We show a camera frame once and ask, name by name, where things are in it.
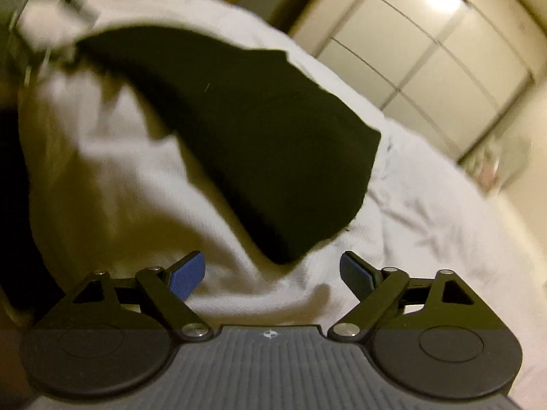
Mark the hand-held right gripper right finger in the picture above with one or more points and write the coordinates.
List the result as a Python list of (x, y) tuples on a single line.
[(357, 274)]

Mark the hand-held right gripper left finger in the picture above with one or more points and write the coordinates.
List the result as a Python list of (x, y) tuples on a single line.
[(188, 274)]

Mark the black garment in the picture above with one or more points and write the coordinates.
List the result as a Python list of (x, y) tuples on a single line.
[(256, 145)]

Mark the white duvet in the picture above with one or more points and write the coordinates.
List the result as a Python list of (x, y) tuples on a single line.
[(427, 230)]

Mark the white wardrobe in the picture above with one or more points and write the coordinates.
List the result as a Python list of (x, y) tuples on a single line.
[(427, 51)]

